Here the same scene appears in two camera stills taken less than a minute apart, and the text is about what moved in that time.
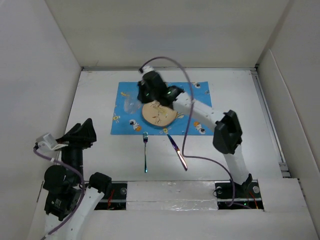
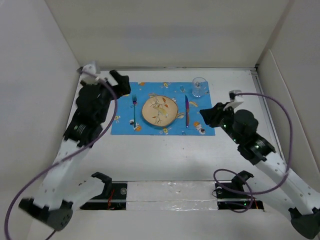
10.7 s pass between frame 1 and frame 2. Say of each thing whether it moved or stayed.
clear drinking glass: moved
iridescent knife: moved
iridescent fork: moved
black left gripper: moved
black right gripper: moved
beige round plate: stayed
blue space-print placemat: stayed
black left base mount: stayed
